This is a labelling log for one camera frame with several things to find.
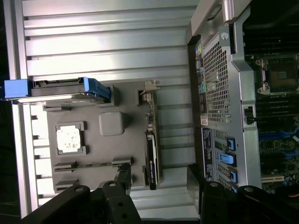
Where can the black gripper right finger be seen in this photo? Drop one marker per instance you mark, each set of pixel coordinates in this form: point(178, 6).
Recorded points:
point(219, 205)

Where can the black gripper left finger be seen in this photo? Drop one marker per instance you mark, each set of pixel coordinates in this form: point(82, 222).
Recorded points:
point(121, 205)

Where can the green RAM stick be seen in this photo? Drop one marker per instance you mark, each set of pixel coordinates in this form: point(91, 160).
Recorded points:
point(93, 165)

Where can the white expansion slot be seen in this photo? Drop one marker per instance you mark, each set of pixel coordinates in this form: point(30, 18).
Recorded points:
point(272, 180)

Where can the gray parts rack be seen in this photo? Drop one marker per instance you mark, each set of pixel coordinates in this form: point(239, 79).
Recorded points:
point(105, 149)

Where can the green motherboard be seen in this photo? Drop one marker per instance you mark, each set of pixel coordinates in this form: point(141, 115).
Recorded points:
point(275, 151)

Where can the silver CPU chip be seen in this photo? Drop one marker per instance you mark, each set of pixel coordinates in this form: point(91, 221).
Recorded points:
point(69, 139)

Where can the blue expansion slot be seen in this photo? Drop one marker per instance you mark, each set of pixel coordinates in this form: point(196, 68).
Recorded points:
point(280, 136)

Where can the open black PC case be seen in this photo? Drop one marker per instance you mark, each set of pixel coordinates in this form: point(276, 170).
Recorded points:
point(233, 93)

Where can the hard disk in blue carrier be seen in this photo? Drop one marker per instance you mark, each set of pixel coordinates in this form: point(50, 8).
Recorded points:
point(58, 89)

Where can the CPU socket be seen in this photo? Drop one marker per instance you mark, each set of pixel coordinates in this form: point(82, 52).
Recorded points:
point(280, 74)

